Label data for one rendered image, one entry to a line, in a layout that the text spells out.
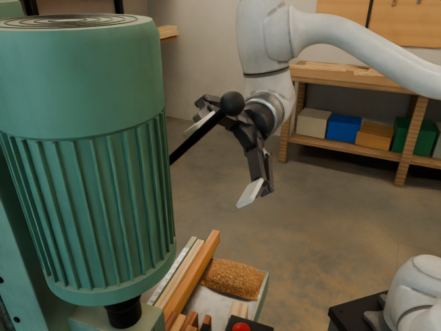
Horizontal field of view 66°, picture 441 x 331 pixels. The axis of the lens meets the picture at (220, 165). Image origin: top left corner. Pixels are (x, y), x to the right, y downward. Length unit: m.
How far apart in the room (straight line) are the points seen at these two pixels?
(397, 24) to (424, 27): 0.21
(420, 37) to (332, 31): 2.80
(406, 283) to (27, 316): 0.85
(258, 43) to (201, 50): 3.34
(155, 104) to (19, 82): 0.12
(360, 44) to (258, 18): 0.20
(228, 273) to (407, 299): 0.45
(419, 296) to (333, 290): 1.18
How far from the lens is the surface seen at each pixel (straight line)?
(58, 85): 0.32
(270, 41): 0.72
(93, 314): 0.63
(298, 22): 0.74
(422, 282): 1.02
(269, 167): 0.62
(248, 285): 0.84
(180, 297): 0.79
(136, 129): 0.35
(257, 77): 0.75
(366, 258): 2.42
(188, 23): 4.09
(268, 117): 0.66
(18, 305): 0.62
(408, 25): 3.51
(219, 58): 3.96
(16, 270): 0.55
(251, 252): 2.29
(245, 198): 0.53
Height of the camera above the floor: 1.54
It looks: 28 degrees down
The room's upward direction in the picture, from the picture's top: straight up
